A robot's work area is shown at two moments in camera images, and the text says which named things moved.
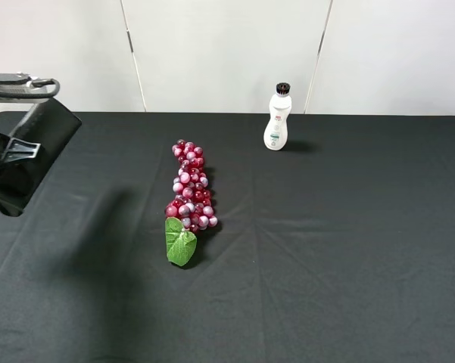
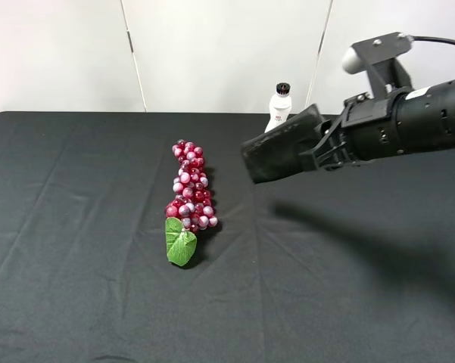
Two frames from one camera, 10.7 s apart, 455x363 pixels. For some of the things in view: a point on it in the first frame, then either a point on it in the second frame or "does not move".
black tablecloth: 350,246 does not move
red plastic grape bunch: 191,209 does not move
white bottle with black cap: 276,133 does not move
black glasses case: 17,184 to 278,150
